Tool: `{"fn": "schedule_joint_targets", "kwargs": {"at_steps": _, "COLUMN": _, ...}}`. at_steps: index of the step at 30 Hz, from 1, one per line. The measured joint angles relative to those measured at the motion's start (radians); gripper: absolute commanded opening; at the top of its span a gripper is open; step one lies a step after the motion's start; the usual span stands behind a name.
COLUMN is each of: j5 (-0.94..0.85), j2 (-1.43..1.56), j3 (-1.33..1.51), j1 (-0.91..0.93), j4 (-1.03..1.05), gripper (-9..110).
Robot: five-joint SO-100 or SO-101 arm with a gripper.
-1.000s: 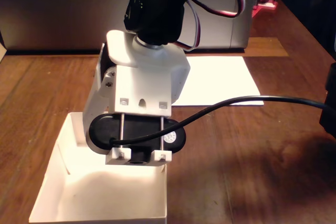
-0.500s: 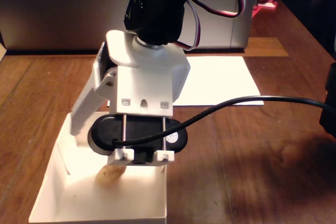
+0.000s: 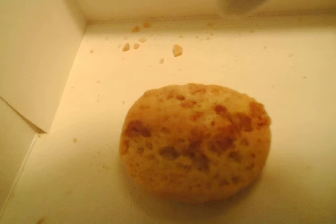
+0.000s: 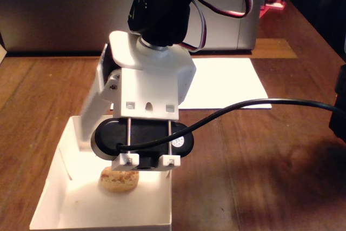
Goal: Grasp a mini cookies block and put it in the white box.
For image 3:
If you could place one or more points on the round chocolate chip cookie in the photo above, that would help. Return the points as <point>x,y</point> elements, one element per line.
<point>194,142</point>

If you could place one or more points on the white cardboard box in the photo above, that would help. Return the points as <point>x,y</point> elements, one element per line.
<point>236,64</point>

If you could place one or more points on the small cookie crumb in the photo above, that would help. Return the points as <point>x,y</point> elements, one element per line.
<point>126,47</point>
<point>177,50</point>

